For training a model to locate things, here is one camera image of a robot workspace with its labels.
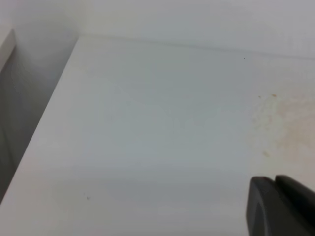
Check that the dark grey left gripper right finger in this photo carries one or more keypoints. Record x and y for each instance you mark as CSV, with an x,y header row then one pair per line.
x,y
301,200

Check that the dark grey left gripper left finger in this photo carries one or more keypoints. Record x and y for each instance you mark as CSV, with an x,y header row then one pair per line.
x,y
268,212

